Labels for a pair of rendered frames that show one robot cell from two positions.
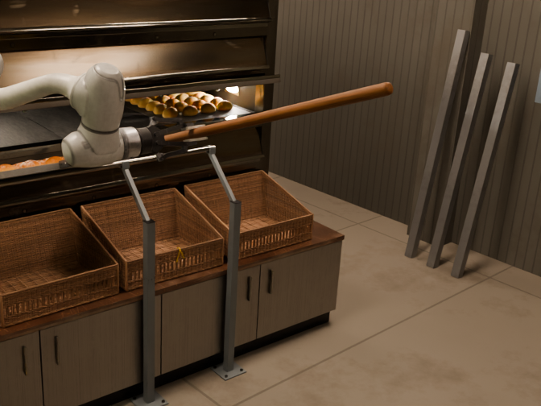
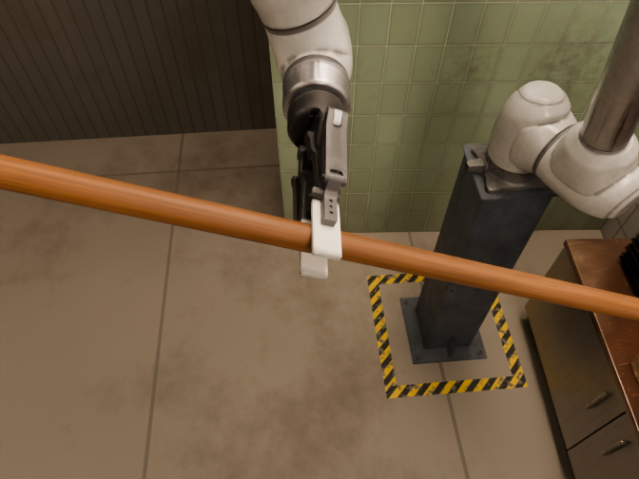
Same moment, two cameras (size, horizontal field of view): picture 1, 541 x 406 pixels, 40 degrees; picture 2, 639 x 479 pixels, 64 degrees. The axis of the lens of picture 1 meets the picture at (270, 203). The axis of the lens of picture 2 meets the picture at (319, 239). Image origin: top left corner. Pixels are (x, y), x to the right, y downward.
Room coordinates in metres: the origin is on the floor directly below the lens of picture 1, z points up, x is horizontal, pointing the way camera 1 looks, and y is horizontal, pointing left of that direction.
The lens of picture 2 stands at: (2.38, 0.00, 2.04)
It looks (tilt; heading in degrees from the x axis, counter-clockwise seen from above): 53 degrees down; 130
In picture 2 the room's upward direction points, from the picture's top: straight up
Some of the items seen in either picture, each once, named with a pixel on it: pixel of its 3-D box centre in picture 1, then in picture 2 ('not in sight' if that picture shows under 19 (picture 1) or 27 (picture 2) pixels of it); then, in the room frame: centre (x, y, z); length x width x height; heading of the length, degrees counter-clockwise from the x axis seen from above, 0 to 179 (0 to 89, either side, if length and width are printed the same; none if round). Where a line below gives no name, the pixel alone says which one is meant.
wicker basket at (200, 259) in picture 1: (152, 235); not in sight; (3.45, 0.58, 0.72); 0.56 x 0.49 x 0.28; 130
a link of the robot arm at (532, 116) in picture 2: not in sight; (532, 125); (2.15, 1.13, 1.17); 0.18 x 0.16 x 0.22; 162
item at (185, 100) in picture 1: (173, 98); not in sight; (4.36, 0.61, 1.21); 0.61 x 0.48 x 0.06; 41
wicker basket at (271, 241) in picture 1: (248, 212); not in sight; (3.85, 0.12, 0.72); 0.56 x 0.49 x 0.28; 130
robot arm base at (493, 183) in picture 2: not in sight; (505, 162); (2.12, 1.12, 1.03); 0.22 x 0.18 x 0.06; 45
